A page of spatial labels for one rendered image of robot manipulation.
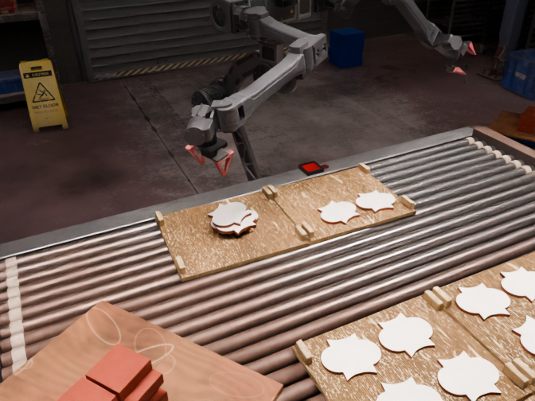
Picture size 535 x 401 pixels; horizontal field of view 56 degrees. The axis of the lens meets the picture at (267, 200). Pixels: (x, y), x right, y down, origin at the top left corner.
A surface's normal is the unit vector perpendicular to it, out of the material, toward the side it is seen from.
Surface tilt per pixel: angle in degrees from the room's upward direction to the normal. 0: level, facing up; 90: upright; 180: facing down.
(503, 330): 0
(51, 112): 78
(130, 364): 0
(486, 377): 0
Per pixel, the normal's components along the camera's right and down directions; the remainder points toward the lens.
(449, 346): -0.01, -0.85
